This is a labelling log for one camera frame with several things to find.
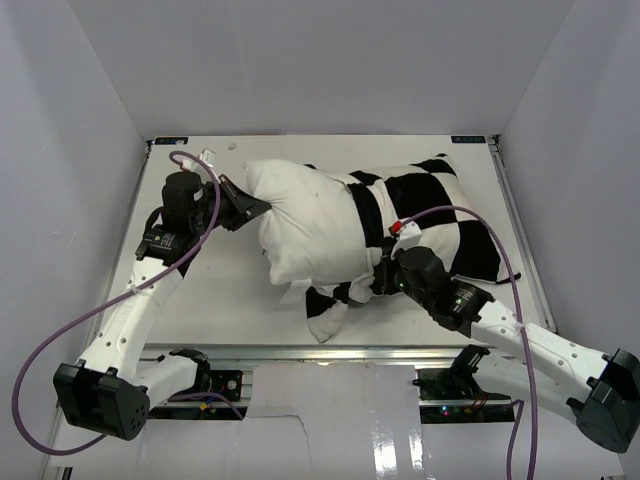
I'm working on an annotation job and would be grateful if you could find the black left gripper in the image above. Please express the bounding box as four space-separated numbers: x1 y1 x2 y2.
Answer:
190 174 270 235

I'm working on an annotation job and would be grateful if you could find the white pillow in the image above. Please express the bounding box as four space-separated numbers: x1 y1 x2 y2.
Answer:
245 159 373 304

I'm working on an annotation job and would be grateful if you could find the black white checkered pillowcase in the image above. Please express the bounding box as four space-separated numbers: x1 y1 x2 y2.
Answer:
306 154 521 342

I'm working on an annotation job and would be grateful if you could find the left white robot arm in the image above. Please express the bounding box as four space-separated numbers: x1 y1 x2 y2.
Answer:
53 171 271 440

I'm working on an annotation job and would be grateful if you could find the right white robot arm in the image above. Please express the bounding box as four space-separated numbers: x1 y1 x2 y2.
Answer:
374 247 639 453

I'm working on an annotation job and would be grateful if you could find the left blue corner label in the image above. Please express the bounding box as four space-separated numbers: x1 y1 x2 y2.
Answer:
153 136 189 146

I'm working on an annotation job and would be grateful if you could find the blue table corner label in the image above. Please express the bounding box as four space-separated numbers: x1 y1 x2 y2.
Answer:
451 135 487 144

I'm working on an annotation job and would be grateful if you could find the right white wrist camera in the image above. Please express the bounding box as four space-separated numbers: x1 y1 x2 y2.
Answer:
390 221 422 250

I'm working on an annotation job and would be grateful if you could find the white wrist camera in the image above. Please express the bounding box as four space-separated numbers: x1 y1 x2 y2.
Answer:
178 149 216 171
390 221 422 250

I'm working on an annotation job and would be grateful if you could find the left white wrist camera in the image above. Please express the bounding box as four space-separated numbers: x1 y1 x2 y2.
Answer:
178 149 216 171

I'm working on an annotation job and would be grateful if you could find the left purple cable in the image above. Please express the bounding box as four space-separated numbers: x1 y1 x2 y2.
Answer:
11 150 224 455

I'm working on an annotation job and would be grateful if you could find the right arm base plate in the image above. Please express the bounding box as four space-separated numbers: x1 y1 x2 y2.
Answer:
413 368 515 425

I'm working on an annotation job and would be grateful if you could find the aluminium table edge rail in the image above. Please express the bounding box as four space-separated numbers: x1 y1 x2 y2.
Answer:
142 342 521 365

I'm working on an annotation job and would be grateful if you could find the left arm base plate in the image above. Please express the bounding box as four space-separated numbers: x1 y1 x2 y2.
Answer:
150 369 247 421

